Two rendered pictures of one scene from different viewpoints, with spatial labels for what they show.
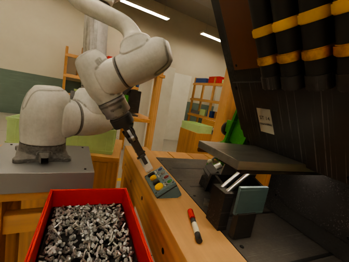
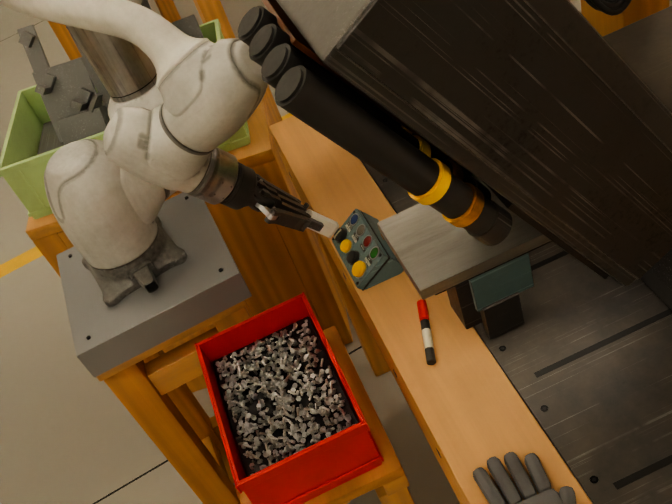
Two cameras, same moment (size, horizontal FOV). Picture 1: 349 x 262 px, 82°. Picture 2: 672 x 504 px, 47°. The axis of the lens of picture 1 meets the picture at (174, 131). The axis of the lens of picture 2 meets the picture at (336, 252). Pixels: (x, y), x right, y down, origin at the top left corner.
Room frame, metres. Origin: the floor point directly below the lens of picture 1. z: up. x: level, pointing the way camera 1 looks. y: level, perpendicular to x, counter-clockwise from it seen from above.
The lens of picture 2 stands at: (-0.31, -0.29, 1.86)
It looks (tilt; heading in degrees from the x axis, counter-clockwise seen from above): 41 degrees down; 20
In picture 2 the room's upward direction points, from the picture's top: 22 degrees counter-clockwise
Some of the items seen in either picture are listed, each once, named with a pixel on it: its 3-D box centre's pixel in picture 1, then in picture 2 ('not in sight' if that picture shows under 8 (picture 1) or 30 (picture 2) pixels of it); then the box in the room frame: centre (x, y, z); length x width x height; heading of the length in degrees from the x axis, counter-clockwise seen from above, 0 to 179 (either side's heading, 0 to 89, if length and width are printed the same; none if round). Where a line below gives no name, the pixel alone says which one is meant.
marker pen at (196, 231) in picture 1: (194, 224); (426, 331); (0.49, -0.10, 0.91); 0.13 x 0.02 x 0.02; 7
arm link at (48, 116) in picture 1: (49, 113); (99, 196); (0.77, 0.50, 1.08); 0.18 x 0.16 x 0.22; 147
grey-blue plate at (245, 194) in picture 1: (247, 211); (504, 295); (0.49, -0.23, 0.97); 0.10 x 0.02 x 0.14; 114
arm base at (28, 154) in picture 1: (43, 149); (131, 256); (0.74, 0.49, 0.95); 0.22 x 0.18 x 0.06; 37
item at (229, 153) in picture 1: (274, 158); (525, 204); (0.52, -0.28, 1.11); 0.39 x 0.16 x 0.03; 114
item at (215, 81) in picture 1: (213, 109); not in sight; (7.07, -1.22, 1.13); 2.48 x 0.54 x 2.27; 31
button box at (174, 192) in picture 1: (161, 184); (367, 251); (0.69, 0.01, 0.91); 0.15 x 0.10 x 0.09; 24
